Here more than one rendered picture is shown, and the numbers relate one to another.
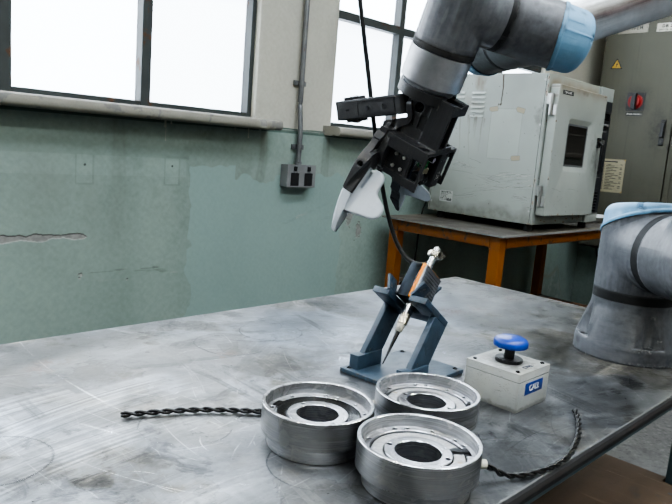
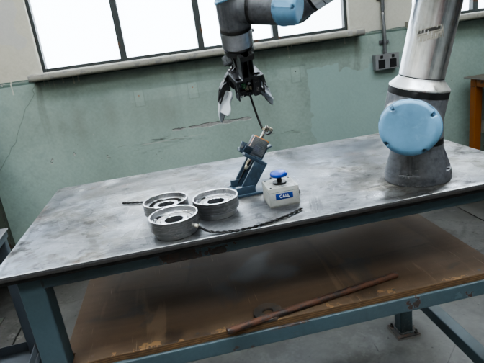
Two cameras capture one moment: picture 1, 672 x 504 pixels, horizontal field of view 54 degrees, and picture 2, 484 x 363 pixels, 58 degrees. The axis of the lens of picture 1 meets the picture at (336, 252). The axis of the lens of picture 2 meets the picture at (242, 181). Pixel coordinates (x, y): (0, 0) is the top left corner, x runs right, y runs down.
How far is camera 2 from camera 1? 75 cm
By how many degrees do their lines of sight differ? 38
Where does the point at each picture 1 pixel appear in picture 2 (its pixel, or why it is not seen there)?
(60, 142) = not seen: hidden behind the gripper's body
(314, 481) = (145, 227)
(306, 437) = (147, 212)
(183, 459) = (120, 218)
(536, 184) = not seen: outside the picture
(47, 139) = (223, 70)
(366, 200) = (226, 106)
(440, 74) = (228, 43)
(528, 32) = (256, 14)
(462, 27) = (226, 20)
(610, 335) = (390, 167)
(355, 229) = not seen: hidden behind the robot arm
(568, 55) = (282, 19)
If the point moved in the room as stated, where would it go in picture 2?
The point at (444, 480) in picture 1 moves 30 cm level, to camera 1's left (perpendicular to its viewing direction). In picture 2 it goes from (161, 228) to (75, 211)
